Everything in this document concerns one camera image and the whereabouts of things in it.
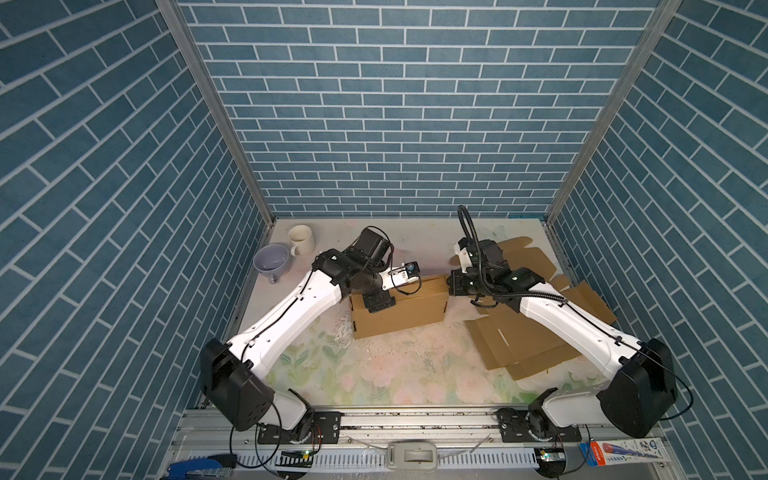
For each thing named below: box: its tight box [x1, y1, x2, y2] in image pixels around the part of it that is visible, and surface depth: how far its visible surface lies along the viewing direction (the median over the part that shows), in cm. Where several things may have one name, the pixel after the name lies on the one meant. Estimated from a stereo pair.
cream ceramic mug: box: [288, 224, 315, 257], surface depth 107 cm
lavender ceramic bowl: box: [253, 244, 289, 285], surface depth 104 cm
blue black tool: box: [166, 454, 238, 480], surface depth 69 cm
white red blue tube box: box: [579, 438, 673, 467], surface depth 71 cm
